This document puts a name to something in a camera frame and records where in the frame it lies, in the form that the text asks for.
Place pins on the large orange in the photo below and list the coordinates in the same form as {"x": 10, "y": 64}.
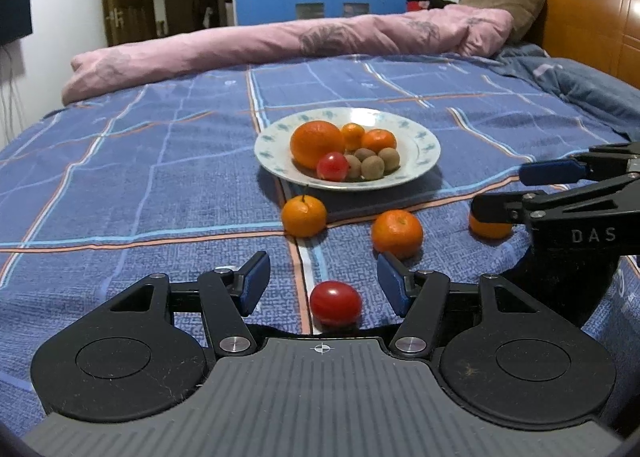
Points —
{"x": 315, "y": 142}

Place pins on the mandarin with stem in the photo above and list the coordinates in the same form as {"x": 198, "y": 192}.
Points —
{"x": 304, "y": 217}

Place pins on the small mandarin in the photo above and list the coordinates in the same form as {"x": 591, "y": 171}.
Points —
{"x": 379, "y": 141}
{"x": 397, "y": 234}
{"x": 353, "y": 135}
{"x": 487, "y": 231}

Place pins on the red and black bag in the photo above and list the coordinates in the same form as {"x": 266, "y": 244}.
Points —
{"x": 425, "y": 1}

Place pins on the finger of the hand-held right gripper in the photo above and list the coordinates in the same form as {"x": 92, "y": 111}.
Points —
{"x": 492, "y": 209}
{"x": 550, "y": 172}

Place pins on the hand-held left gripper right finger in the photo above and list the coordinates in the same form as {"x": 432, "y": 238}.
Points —
{"x": 391, "y": 282}

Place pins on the brown longan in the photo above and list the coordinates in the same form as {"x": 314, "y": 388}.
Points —
{"x": 372, "y": 168}
{"x": 364, "y": 154}
{"x": 389, "y": 160}
{"x": 354, "y": 168}

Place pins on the wooden headboard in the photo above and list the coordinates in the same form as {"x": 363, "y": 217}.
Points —
{"x": 590, "y": 17}

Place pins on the red cherry tomato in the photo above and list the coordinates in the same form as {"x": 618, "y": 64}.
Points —
{"x": 332, "y": 167}
{"x": 335, "y": 303}

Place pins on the brown pillow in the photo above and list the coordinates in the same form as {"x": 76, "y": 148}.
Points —
{"x": 505, "y": 7}

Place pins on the white floral rim plate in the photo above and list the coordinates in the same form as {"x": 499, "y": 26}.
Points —
{"x": 420, "y": 152}

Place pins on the grey-blue blanket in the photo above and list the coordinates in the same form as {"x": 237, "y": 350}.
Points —
{"x": 590, "y": 92}

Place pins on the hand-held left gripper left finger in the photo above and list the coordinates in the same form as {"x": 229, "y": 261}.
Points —
{"x": 255, "y": 282}

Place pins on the blue plaid bed sheet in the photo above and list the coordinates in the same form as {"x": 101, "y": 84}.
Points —
{"x": 150, "y": 177}

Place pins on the pink floral quilt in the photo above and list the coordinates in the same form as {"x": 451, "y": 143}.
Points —
{"x": 250, "y": 47}

